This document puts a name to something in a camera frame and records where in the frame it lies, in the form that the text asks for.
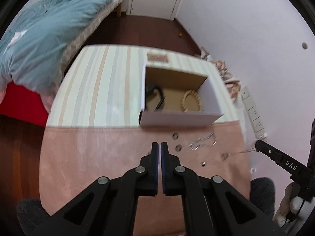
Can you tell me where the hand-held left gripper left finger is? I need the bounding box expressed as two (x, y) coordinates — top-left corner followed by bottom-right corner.
(32, 141), (159, 236)

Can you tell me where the bed with patterned mattress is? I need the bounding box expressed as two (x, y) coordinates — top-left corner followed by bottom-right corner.
(58, 0), (131, 79)

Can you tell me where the white cardboard box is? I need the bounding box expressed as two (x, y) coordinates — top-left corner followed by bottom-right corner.
(138, 63), (224, 128)

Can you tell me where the red bed sheet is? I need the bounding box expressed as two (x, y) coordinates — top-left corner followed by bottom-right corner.
(0, 82), (50, 128)

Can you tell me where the striped tablecloth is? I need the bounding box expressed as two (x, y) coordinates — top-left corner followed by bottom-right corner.
(46, 45), (241, 128)

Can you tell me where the white power strip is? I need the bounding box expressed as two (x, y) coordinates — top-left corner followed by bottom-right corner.
(241, 86), (268, 139)

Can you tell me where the black bracelet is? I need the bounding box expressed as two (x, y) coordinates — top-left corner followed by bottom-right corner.
(145, 85), (166, 112)

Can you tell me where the thin silver necklace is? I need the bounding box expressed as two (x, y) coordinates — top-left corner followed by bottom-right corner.
(221, 148), (258, 160)

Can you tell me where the light blue blanket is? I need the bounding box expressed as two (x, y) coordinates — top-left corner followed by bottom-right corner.
(0, 0), (128, 96)

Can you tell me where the beige braided cushion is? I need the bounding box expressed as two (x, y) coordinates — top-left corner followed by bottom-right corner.
(274, 184), (304, 228)

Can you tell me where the silver chain bracelet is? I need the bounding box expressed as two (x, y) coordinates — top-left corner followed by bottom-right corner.
(189, 132), (218, 150)

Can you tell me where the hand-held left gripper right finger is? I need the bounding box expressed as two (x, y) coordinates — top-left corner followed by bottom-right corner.
(160, 141), (286, 236)

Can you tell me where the pink table mat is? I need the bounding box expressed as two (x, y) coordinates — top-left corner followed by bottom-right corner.
(39, 120), (252, 236)

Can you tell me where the beige beaded bracelet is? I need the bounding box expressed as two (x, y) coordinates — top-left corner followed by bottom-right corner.
(181, 90), (204, 112)

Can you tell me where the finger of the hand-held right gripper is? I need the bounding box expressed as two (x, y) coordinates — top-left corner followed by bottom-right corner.
(255, 140), (312, 178)

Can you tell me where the grey fuzzy cushion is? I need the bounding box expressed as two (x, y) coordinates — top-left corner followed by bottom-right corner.
(249, 177), (275, 225)
(16, 198), (53, 236)

